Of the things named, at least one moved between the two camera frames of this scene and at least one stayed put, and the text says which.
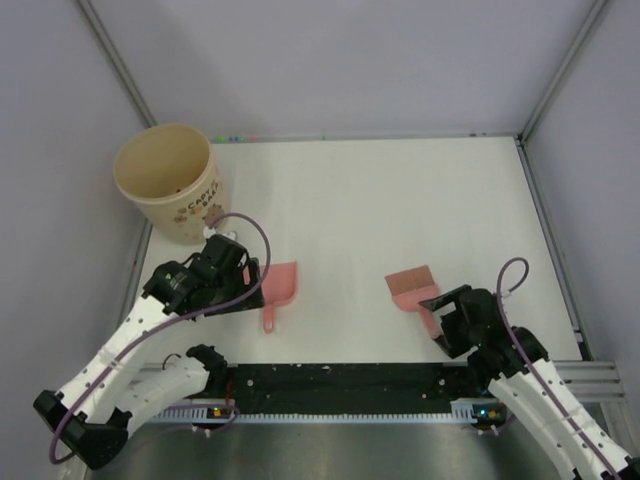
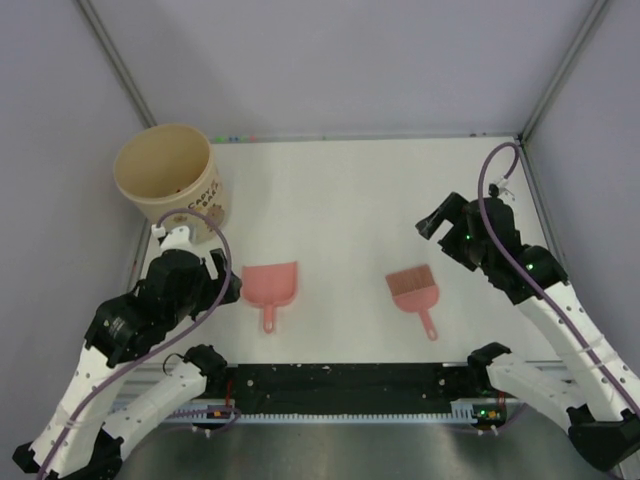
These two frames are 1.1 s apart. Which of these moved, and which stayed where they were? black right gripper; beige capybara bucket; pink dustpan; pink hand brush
Moved: black right gripper
Stayed: pink dustpan; beige capybara bucket; pink hand brush
